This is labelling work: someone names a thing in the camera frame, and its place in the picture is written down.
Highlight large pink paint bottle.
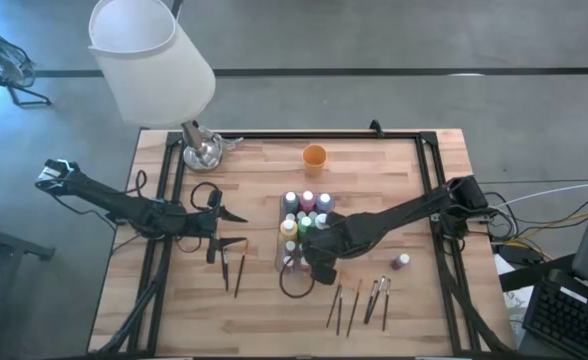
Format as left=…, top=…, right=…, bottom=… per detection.
left=299, top=190, right=318, bottom=214

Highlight thin brush tan bristles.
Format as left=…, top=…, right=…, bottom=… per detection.
left=216, top=229, right=226, bottom=281

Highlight black brush orange bristles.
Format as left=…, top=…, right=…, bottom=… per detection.
left=233, top=239, right=251, bottom=300

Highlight black power adapter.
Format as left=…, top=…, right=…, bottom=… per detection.
left=498, top=242, right=545, bottom=266

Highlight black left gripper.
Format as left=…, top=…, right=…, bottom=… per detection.
left=201, top=189, right=249, bottom=265

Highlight clear lamp cord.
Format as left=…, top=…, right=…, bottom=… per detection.
left=217, top=134, right=245, bottom=152

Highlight small purple paint bottle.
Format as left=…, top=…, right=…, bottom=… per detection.
left=390, top=252, right=412, bottom=272

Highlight black floor cables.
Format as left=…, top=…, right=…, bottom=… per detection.
left=476, top=189, right=523, bottom=244

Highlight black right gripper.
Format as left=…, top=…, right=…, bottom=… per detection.
left=303, top=212, right=355, bottom=287

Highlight white shade table lamp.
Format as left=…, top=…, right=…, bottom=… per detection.
left=87, top=0, right=224, bottom=174

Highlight white printed paper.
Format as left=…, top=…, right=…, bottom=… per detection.
left=493, top=252, right=535, bottom=346

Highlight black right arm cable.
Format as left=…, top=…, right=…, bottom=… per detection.
left=278, top=263, right=317, bottom=300

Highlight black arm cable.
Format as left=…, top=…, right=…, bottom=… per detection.
left=132, top=168, right=221, bottom=254
left=278, top=263, right=317, bottom=300

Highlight black side desk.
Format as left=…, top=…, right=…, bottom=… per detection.
left=498, top=252, right=588, bottom=360

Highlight black furniture leg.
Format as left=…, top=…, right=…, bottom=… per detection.
left=0, top=217, right=56, bottom=262

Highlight black computer keyboard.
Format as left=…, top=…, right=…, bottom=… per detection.
left=521, top=279, right=588, bottom=360

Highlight black metal table frame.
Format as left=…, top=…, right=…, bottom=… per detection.
left=93, top=130, right=513, bottom=357

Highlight clear plastic bin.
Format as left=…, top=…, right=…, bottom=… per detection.
left=273, top=191, right=336, bottom=275

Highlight orange plastic cup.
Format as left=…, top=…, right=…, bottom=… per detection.
left=301, top=143, right=328, bottom=177

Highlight black handled paintbrush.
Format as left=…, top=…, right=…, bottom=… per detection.
left=365, top=274, right=387, bottom=325
left=363, top=279, right=379, bottom=325
left=381, top=277, right=392, bottom=333

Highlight yellow floor cable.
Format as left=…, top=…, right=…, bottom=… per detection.
left=503, top=212, right=588, bottom=251

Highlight large blue paint bottle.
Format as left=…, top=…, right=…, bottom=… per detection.
left=316, top=192, right=335, bottom=215

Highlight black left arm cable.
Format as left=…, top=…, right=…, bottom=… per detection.
left=132, top=168, right=221, bottom=254

